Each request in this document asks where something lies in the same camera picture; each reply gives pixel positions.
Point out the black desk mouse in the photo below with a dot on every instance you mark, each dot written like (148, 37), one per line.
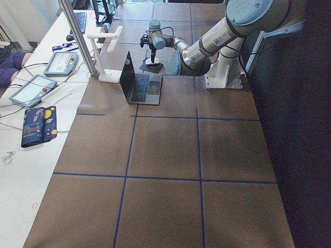
(70, 37)

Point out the white computer mouse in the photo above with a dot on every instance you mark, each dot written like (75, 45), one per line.
(149, 61)

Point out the near teach pendant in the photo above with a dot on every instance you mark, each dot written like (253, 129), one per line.
(31, 93)

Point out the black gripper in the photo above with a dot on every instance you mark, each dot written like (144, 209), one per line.
(153, 51)

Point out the teach pendant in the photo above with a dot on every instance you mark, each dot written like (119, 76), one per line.
(31, 93)
(61, 64)

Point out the black mouse pad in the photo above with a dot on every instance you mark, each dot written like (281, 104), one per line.
(153, 68)

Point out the black keyboard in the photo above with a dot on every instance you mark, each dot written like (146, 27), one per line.
(81, 18)

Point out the space pattern pencil case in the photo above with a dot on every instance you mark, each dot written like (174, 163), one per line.
(39, 126)

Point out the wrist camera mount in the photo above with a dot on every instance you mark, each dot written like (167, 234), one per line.
(144, 40)

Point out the seated person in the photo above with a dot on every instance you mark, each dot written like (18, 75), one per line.
(11, 63)

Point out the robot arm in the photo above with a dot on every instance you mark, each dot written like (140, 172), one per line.
(242, 18)

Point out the grey laptop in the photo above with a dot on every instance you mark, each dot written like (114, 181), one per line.
(140, 88)

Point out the aluminium frame post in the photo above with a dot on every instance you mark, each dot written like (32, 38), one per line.
(80, 39)

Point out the black monitor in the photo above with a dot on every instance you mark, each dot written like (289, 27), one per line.
(103, 13)

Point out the far teach pendant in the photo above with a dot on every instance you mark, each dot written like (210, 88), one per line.
(61, 64)

